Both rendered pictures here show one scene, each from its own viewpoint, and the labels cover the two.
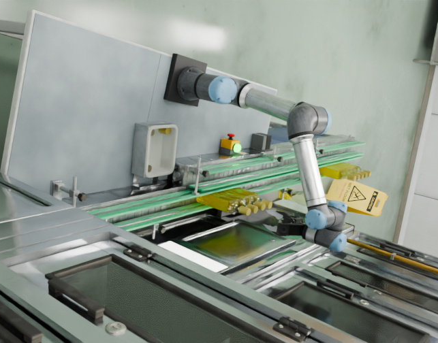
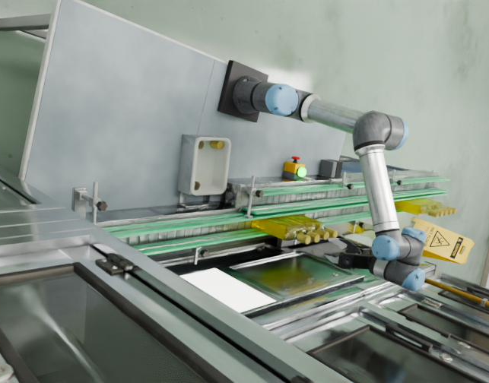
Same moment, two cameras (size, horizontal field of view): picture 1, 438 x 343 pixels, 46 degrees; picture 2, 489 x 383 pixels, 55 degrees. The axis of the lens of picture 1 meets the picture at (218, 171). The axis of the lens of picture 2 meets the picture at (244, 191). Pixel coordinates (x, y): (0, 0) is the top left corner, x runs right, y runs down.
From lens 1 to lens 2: 0.48 m
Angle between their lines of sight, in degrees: 8
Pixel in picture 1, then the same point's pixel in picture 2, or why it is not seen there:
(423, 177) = not seen: outside the picture
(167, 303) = (115, 337)
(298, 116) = (366, 123)
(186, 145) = (243, 166)
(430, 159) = not seen: outside the picture
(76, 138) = (111, 144)
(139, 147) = (185, 161)
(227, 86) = (287, 94)
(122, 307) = (36, 340)
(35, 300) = not seen: outside the picture
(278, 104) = (344, 114)
